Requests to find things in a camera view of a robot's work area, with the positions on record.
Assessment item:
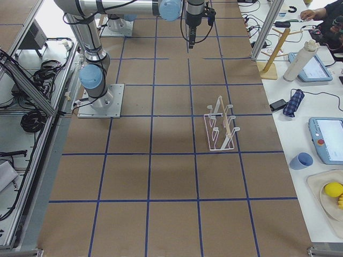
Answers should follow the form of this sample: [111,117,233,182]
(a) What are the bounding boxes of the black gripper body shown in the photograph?
[185,0,204,28]

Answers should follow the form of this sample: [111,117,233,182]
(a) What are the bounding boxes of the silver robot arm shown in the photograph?
[107,14,137,32]
[55,1,208,109]

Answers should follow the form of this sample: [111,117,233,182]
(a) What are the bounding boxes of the blue grey cup on desk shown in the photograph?
[289,152,313,170]

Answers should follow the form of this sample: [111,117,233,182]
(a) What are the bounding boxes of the wooden mug tree stand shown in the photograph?
[256,28,302,80]

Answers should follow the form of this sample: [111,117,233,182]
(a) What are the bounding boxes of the black phone on desk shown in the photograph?
[270,99,288,112]

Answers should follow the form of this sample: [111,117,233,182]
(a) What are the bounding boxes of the folded plaid umbrella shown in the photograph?
[283,89,304,118]

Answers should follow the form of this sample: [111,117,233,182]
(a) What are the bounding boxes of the blue teach pendant far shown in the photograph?
[297,55,333,82]

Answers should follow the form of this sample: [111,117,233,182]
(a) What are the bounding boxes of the blue teach pendant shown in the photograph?
[309,117,342,165]
[297,55,333,82]

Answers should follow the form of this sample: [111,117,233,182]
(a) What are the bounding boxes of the blue teach pendant near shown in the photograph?
[309,117,342,165]

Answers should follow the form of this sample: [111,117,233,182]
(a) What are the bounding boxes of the beige tray with plate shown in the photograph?
[307,170,342,239]

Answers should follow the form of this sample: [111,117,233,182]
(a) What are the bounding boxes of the yellow toy lemon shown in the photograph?
[324,182,343,198]

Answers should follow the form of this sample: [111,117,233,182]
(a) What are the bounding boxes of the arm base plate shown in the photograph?
[100,17,134,37]
[77,84,125,118]

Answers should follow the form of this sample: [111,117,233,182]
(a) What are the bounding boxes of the white wire cup rack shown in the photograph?
[203,95,240,152]

